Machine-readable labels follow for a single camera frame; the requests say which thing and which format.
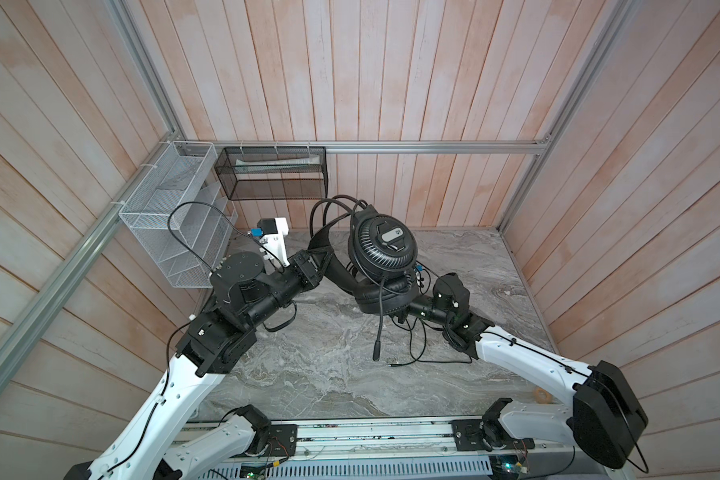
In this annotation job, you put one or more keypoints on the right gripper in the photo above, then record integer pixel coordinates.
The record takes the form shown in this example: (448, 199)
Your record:
(409, 304)

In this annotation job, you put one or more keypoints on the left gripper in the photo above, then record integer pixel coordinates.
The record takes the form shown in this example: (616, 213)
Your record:
(306, 267)

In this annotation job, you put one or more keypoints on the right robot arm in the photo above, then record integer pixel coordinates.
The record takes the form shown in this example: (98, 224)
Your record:
(598, 411)

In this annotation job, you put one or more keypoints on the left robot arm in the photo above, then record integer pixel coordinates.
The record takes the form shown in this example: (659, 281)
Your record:
(245, 295)

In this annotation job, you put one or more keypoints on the black mesh wall basket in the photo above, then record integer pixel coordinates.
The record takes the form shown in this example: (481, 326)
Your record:
(259, 173)

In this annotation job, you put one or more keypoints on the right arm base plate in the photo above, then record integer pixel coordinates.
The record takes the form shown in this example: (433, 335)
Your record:
(478, 435)

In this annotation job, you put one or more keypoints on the white wire mesh shelf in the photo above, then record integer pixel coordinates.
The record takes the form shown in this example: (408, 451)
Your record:
(178, 214)

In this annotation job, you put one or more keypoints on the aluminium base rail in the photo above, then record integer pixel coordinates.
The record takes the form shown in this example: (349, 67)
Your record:
(432, 437)

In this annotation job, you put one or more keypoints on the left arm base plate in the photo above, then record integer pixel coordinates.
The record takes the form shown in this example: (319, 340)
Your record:
(278, 441)

